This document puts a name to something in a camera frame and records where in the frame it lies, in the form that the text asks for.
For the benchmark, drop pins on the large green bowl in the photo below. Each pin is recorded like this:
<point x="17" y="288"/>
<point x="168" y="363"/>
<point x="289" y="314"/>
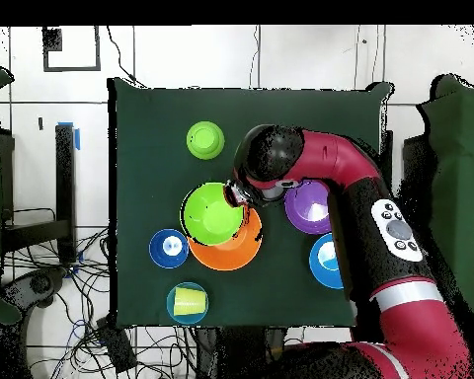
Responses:
<point x="209" y="213"/>

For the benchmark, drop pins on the small green bowl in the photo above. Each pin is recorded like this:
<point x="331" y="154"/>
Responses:
<point x="205" y="140"/>

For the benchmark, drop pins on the large orange bowl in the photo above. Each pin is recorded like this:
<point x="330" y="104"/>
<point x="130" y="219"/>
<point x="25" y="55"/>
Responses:
<point x="229" y="258"/>

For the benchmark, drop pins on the small dark blue bowl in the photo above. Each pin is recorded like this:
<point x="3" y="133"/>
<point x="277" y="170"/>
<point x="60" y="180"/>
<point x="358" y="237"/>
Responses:
<point x="158" y="254"/>

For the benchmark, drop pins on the yellow cup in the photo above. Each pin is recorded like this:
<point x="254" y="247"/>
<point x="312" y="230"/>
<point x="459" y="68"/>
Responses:
<point x="187" y="302"/>

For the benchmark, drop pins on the translucent blue ridged bowl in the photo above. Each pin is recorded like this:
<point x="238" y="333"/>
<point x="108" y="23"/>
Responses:
<point x="170" y="312"/>

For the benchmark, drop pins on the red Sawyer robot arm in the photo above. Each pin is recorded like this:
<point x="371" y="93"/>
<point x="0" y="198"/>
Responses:
<point x="410" y="327"/>

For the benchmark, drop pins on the purple bowl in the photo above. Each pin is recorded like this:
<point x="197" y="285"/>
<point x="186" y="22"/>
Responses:
<point x="304" y="205"/>

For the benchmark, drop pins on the large blue bowl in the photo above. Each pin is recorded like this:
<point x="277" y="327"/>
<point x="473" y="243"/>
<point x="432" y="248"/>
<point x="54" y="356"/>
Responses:
<point x="320" y="272"/>

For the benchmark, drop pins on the dark green tablecloth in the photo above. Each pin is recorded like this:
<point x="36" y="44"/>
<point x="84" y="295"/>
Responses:
<point x="150" y="110"/>

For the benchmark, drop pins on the black metal stand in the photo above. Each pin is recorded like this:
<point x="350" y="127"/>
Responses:
<point x="65" y="189"/>

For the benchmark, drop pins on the black power strip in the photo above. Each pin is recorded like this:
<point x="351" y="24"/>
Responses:
<point x="116" y="345"/>

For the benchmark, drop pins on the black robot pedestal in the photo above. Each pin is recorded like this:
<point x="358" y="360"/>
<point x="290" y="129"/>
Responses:
<point x="237" y="351"/>

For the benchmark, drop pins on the black square floor frame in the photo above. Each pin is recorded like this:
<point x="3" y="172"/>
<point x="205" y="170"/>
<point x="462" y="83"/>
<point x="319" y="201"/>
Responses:
<point x="71" y="68"/>

